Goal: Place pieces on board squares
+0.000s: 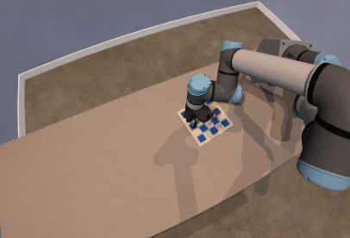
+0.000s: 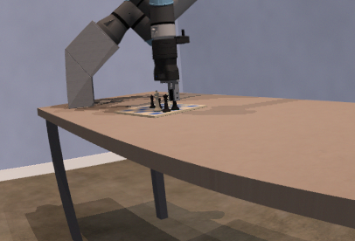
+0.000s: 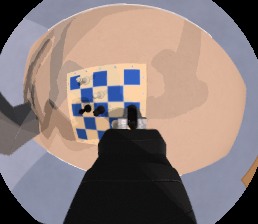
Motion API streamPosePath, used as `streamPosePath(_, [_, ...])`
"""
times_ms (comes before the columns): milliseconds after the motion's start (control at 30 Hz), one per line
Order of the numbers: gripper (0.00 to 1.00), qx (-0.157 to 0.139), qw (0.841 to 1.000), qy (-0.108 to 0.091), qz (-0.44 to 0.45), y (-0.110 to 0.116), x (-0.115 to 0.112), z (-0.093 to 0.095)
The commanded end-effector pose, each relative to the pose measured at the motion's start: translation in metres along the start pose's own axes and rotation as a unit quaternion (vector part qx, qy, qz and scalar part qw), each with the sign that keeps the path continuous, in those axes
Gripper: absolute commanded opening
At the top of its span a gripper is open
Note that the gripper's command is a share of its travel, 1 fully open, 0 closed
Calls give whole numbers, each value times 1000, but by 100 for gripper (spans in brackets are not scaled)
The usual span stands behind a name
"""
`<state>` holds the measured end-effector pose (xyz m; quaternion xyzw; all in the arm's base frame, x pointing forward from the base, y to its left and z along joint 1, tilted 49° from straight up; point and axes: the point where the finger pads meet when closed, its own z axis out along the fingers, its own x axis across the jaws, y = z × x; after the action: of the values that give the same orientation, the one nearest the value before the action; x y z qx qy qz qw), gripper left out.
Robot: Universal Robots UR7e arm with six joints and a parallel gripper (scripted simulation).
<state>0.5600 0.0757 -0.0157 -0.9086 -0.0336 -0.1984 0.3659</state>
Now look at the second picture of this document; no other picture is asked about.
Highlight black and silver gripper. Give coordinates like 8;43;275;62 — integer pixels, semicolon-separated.
151;24;190;101

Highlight blue and cream chessboard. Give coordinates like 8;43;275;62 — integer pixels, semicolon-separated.
114;103;207;118

